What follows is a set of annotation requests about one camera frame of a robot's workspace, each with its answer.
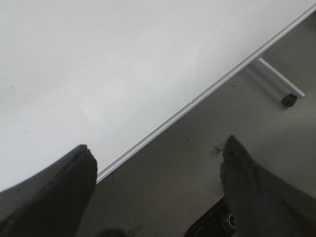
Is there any white whiteboard with aluminium frame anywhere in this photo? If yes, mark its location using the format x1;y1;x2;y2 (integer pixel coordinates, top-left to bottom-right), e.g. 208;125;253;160
0;0;316;191

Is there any black caster wheel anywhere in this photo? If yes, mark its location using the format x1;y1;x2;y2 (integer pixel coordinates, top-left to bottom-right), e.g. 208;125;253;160
282;93;297;108

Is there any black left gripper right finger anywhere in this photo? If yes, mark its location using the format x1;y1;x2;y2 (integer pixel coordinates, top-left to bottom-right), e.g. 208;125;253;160
220;135;316;237

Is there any yellow tape scrap on floor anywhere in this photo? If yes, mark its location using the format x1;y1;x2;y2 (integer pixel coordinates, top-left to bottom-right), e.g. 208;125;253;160
210;145;225;158

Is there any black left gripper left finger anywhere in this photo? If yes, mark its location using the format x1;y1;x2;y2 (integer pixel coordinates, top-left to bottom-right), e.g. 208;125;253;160
0;145;97;237

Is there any black device on floor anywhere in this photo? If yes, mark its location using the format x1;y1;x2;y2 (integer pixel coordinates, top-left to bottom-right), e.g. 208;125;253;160
184;197;236;237

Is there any grey whiteboard stand leg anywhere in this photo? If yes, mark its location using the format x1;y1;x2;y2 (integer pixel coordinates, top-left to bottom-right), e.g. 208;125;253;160
256;57;305;98

